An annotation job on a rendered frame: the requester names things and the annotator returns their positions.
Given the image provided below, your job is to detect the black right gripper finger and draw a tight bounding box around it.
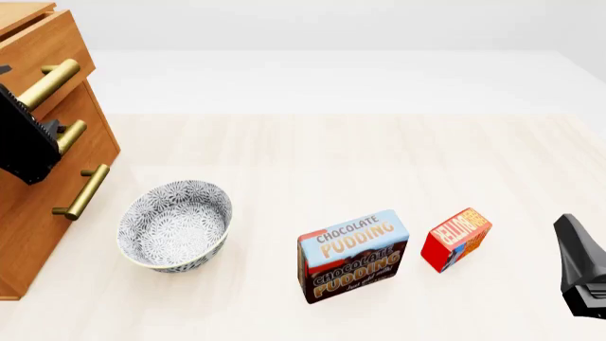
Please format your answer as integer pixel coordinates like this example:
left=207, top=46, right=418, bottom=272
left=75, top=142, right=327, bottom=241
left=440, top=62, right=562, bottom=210
left=553, top=213, right=606, bottom=296

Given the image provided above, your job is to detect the wooden drawer, slightly open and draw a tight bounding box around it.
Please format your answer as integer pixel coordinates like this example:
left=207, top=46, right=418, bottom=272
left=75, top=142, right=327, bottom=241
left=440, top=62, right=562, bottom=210
left=0, top=9, right=98, bottom=122

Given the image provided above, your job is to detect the brass drawer handle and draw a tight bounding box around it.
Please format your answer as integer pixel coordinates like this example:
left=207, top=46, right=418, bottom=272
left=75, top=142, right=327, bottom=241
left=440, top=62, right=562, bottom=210
left=55, top=119, right=88, bottom=156
left=16, top=58, right=81, bottom=111
left=51, top=163, right=112, bottom=222

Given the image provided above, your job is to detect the chocolate pudding box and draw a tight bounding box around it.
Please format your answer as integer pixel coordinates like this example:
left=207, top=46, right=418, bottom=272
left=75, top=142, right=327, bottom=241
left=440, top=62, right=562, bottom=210
left=296, top=207, right=411, bottom=306

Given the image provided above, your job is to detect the wooden cabinet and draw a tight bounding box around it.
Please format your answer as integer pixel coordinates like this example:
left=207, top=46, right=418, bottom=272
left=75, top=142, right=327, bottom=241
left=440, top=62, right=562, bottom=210
left=0, top=1, right=122, bottom=301

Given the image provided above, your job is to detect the red butter box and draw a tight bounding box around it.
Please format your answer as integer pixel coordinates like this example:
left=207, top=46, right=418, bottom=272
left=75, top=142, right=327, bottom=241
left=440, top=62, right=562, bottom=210
left=419, top=206, right=494, bottom=275

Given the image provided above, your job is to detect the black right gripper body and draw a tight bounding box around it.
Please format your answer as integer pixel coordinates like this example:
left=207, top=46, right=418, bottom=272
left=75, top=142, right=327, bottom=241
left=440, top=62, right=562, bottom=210
left=561, top=273, right=606, bottom=320

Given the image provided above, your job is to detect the patterned blue white bowl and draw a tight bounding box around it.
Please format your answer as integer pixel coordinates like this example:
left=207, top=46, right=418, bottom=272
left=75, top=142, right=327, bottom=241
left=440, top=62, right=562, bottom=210
left=116, top=179, right=235, bottom=275

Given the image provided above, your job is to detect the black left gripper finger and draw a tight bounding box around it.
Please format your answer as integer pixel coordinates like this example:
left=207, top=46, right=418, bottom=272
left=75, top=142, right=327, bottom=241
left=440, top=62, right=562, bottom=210
left=0, top=83, right=63, bottom=187
left=42, top=119, right=68, bottom=135

